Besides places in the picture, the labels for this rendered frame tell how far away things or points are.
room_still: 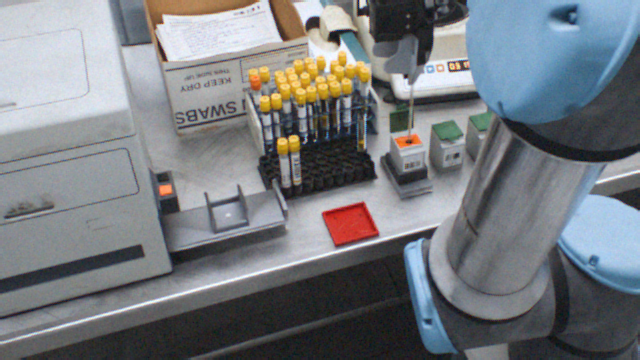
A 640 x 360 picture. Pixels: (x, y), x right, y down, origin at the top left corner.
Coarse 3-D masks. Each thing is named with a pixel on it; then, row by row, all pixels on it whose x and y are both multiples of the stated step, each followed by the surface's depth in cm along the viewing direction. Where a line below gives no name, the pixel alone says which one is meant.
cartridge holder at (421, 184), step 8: (384, 160) 117; (392, 160) 114; (384, 168) 117; (392, 168) 114; (424, 168) 113; (392, 176) 114; (400, 176) 112; (408, 176) 112; (416, 176) 113; (424, 176) 114; (400, 184) 113; (408, 184) 113; (416, 184) 113; (424, 184) 113; (432, 184) 113; (400, 192) 112; (408, 192) 112; (416, 192) 113; (424, 192) 113
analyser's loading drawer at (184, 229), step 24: (240, 192) 104; (264, 192) 108; (168, 216) 105; (192, 216) 105; (216, 216) 105; (240, 216) 105; (264, 216) 104; (288, 216) 104; (168, 240) 101; (192, 240) 101
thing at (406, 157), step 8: (392, 136) 112; (400, 136) 112; (416, 136) 112; (392, 144) 112; (400, 144) 111; (416, 144) 111; (392, 152) 113; (400, 152) 110; (408, 152) 110; (416, 152) 110; (424, 152) 111; (400, 160) 110; (408, 160) 111; (416, 160) 111; (400, 168) 111; (408, 168) 112; (416, 168) 112
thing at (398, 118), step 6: (396, 108) 110; (402, 108) 111; (408, 108) 111; (390, 114) 110; (396, 114) 111; (402, 114) 111; (408, 114) 112; (390, 120) 111; (396, 120) 111; (402, 120) 112; (390, 126) 112; (396, 126) 112; (402, 126) 112; (390, 132) 112
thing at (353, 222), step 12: (348, 204) 111; (360, 204) 111; (324, 216) 109; (336, 216) 110; (348, 216) 110; (360, 216) 110; (336, 228) 108; (348, 228) 108; (360, 228) 108; (372, 228) 108; (336, 240) 106; (348, 240) 105; (360, 240) 106
